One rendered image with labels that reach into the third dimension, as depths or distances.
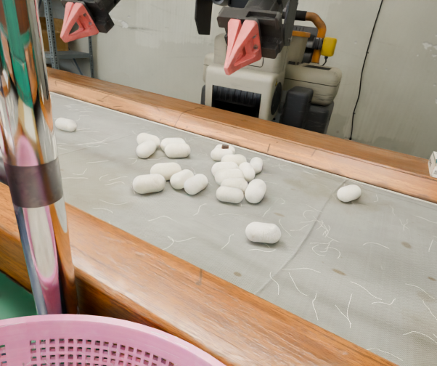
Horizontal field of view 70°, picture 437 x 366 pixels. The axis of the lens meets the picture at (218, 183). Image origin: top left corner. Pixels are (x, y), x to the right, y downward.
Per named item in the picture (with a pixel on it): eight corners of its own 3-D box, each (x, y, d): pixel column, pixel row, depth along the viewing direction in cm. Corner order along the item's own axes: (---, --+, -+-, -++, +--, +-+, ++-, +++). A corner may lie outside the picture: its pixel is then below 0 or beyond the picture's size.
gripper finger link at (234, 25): (251, 59, 43) (277, 13, 46) (207, 51, 45) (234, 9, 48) (258, 93, 48) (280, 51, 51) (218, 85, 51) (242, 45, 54)
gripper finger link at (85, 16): (59, 26, 61) (88, -3, 65) (36, 22, 64) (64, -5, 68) (80, 54, 67) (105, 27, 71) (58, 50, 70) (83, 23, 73)
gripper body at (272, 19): (276, 19, 45) (295, -12, 48) (215, 14, 49) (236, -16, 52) (279, 56, 51) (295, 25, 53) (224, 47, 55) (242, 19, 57)
